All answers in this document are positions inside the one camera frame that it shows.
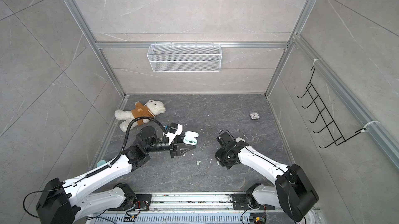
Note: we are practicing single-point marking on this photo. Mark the white teddy bear brown shirt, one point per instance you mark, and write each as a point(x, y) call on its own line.
point(151, 109)

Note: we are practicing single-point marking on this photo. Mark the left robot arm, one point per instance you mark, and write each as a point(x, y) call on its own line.
point(64, 202)

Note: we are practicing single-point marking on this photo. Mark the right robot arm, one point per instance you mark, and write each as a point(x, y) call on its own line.
point(291, 189)

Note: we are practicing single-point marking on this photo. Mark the white earbud charging case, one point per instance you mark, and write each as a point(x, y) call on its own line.
point(238, 139)

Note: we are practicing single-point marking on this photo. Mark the teal round disc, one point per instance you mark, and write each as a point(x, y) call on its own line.
point(101, 163)

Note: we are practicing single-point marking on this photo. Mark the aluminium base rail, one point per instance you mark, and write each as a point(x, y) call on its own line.
point(177, 208)

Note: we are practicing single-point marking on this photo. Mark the green earbud charging case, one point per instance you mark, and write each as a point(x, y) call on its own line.
point(190, 138)

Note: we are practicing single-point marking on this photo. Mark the small black square box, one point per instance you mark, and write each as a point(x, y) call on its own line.
point(254, 115)

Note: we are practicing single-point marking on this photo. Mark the white wire mesh basket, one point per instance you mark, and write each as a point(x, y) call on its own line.
point(185, 57)

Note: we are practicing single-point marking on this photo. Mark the black wall hook rack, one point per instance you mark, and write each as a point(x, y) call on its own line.
point(325, 116)

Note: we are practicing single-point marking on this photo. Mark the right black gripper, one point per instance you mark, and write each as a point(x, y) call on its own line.
point(217, 155)

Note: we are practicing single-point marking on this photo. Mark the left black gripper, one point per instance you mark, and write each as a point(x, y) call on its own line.
point(176, 148)

